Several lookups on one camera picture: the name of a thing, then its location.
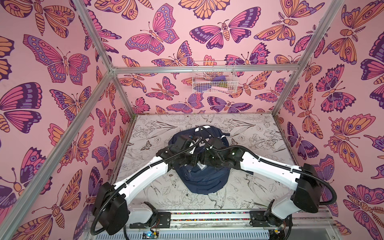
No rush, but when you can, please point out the navy blue student backpack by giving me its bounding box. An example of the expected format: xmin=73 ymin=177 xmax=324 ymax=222
xmin=169 ymin=126 xmax=230 ymax=195

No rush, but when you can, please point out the clear pen with red cap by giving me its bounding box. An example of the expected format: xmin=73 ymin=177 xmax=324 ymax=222
xmin=197 ymin=163 xmax=207 ymax=170

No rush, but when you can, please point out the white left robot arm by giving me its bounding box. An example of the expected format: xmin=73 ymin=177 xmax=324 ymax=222
xmin=90 ymin=136 xmax=203 ymax=236

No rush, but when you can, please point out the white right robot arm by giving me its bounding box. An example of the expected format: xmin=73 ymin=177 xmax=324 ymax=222
xmin=202 ymin=138 xmax=338 ymax=220

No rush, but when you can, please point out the green controller board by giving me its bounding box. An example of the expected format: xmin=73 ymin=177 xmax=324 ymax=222
xmin=142 ymin=231 xmax=159 ymax=240

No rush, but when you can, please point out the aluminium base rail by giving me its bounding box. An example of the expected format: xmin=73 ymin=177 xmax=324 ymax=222
xmin=80 ymin=208 xmax=340 ymax=240

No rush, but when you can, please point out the white wire wall basket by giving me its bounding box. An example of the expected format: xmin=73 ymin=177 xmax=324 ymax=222
xmin=191 ymin=61 xmax=239 ymax=95

